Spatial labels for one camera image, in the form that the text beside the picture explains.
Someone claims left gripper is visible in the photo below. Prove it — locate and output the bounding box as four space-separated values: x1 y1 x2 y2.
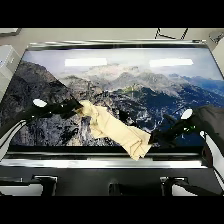
61 98 84 119

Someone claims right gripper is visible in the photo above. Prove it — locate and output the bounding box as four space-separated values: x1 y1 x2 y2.
147 127 178 148

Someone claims cream garment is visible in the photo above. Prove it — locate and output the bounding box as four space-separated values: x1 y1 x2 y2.
77 99 153 162

